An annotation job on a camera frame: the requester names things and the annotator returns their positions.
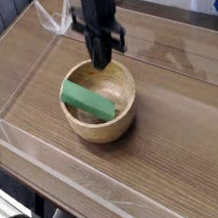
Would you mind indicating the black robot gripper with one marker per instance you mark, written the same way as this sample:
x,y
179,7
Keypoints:
x,y
95,19

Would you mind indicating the clear acrylic front wall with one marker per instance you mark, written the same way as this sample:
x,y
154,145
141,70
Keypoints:
x,y
73,185

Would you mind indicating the green rectangular block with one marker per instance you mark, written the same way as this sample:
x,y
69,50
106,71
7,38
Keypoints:
x,y
88,101

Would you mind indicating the clear acrylic corner bracket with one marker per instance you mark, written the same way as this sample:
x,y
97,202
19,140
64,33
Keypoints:
x,y
58,23

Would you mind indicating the brown wooden bowl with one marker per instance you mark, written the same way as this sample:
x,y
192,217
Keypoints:
x,y
116,84

